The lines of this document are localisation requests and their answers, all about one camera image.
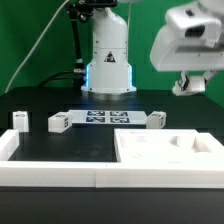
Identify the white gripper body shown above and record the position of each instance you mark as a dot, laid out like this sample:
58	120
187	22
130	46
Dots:
191	40

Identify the white square tabletop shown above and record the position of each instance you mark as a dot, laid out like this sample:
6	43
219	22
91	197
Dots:
149	146

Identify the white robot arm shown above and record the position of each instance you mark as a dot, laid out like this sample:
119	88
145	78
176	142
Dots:
109	72

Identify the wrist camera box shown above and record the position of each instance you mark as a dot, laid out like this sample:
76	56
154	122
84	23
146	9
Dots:
191	85

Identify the white marker base plate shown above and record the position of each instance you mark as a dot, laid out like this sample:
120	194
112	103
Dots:
108	117

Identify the white U-shaped fence wall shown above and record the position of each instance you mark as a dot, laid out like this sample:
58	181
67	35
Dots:
197	173

